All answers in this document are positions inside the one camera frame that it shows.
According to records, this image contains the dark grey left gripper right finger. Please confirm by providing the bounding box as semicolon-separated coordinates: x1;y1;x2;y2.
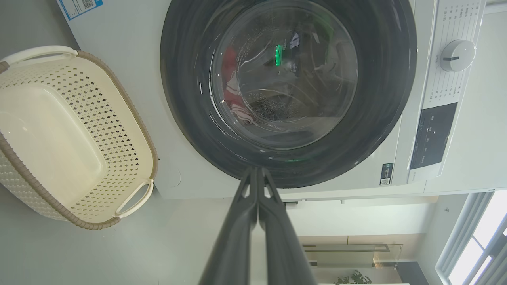
258;168;317;285

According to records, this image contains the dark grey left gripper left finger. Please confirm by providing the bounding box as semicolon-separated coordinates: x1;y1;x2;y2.
198;167;259;285

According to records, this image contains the black round glass washer door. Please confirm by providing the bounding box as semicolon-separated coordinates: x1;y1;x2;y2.
160;0;417;189

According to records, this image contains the red and white garment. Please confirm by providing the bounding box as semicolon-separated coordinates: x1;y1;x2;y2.
222;47;258;126

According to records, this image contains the black washer display panel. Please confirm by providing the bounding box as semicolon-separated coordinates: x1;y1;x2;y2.
409;102;458;171

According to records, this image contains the white front-load washing machine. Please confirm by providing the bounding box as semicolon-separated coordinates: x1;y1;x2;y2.
55;0;488;200

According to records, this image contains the cream perforated laundry basket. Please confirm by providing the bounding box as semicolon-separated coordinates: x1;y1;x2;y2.
0;45;159;230

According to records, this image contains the white control dial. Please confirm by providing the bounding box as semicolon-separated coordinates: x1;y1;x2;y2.
440;39;477;72

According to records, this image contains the green potted plant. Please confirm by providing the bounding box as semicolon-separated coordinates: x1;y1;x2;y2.
335;270;373;285

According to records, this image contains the small black QR sticker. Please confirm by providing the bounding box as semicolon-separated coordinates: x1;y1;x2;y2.
379;163;394;186

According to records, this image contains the blue energy label sticker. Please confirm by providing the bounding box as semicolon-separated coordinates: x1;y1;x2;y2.
59;0;103;20

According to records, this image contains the bright window with grey frame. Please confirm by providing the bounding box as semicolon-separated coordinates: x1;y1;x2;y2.
435;191;507;285

